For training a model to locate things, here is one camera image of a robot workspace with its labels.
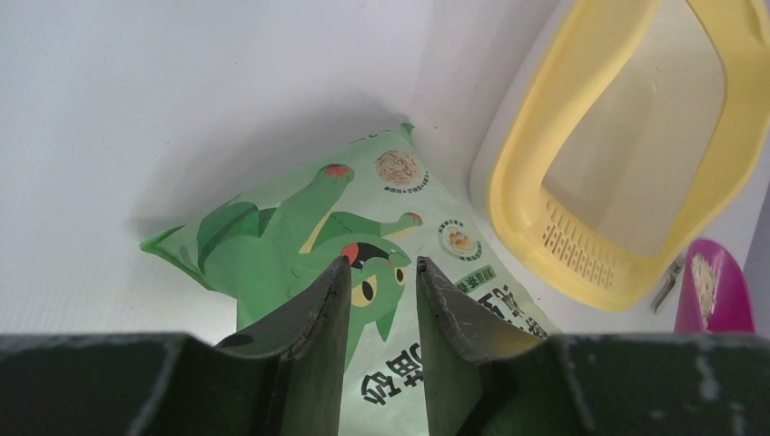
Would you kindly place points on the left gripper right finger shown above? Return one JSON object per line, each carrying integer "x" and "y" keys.
{"x": 484, "y": 376}

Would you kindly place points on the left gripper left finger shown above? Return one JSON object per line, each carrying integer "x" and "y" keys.
{"x": 282, "y": 375}

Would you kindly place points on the yellow plastic litter box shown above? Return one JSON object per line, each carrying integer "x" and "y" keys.
{"x": 629, "y": 127}

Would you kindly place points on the green cat litter bag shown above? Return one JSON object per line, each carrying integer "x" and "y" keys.
{"x": 378, "y": 204}

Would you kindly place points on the pink plastic litter scoop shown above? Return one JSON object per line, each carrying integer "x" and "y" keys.
{"x": 729, "y": 309}

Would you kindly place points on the scattered clean litter grains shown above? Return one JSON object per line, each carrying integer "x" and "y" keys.
{"x": 705, "y": 279}

